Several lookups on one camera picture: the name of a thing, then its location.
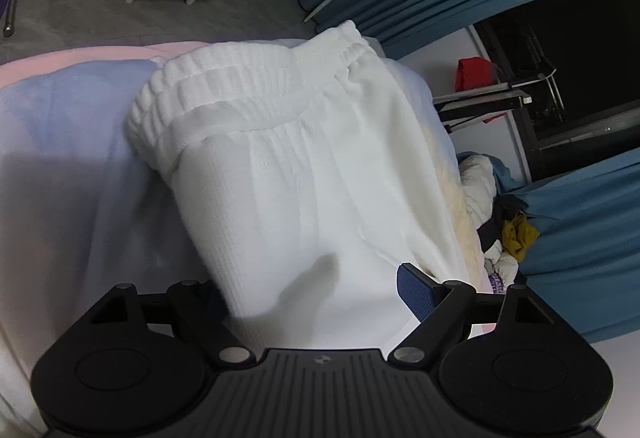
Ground mustard yellow cloth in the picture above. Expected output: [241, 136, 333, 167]
[502, 213, 541, 261]

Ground red bag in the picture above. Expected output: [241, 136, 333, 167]
[454, 57, 499, 93]

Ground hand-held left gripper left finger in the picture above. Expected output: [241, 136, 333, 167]
[90, 280, 255, 365]

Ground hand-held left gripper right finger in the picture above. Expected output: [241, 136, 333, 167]
[388, 262, 557, 365]

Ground cream fluffy cloth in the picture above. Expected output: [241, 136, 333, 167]
[422, 118, 487, 271]

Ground dark window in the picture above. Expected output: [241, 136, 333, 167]
[470, 2, 640, 182]

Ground white pants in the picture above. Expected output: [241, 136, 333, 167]
[124, 20, 493, 352]

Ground pile of mixed clothes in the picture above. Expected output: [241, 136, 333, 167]
[457, 150, 542, 295]

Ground pastel blue pink blanket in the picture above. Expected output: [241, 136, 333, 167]
[0, 40, 458, 424]

